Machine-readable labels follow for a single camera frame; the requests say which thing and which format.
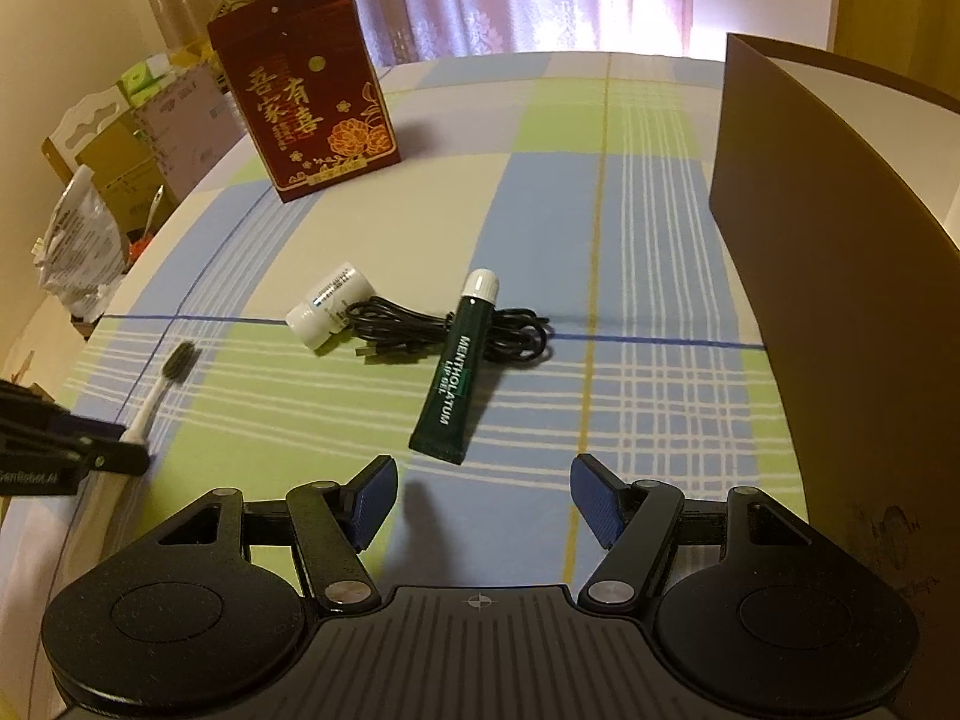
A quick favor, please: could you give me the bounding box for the red gift bag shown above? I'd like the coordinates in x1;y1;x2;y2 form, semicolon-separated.
206;0;400;203

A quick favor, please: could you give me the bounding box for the checkered bed sheet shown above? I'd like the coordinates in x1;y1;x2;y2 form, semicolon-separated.
2;54;804;635

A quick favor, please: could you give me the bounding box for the white electric toothbrush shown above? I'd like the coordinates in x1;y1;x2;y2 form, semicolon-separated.
76;341;197;541

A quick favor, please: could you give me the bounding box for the black cable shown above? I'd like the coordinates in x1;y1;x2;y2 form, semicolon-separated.
338;294;554;368

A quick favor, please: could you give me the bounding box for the wooden wardrobe panel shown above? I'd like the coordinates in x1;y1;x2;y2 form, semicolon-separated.
828;0;958;98

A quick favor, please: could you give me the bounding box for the brown white cardboard box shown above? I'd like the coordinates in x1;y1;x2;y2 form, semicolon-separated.
709;34;958;718

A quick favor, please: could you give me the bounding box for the small white bottle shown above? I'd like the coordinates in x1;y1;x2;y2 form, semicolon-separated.
285;262;374;351

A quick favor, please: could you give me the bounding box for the crumpled silver plastic bag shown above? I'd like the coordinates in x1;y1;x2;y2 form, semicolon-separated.
32;166;128;322

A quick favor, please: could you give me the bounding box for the green lip gel tube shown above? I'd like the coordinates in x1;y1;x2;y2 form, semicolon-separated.
409;268;500;465

